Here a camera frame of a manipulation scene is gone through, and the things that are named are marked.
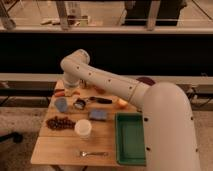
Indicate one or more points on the red orange pepper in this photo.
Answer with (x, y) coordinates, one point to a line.
(63, 94)

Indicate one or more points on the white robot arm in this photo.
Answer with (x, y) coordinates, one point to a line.
(169, 129)

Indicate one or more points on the red bowl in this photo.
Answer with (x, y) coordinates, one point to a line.
(99, 90)

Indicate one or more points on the purple bowl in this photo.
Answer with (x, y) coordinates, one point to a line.
(146, 80)

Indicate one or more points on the orange fruit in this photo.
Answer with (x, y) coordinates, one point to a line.
(122, 103)

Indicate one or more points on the small metal cup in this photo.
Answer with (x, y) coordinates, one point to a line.
(83, 84)

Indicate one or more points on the blue sponge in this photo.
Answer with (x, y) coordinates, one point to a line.
(97, 114)

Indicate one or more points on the small metal tin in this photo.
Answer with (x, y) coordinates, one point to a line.
(79, 104)

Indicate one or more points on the white plastic cup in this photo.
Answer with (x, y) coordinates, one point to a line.
(83, 128)

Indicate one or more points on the black rectangular block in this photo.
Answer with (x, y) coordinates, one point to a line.
(58, 90)

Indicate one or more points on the green plastic tray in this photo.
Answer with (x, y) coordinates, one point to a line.
(129, 139)

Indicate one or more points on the bunch of dark grapes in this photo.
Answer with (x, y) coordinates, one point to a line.
(60, 123)

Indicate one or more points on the metal fork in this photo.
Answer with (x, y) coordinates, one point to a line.
(84, 153)

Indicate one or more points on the black handled peeler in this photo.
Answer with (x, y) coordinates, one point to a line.
(100, 100)

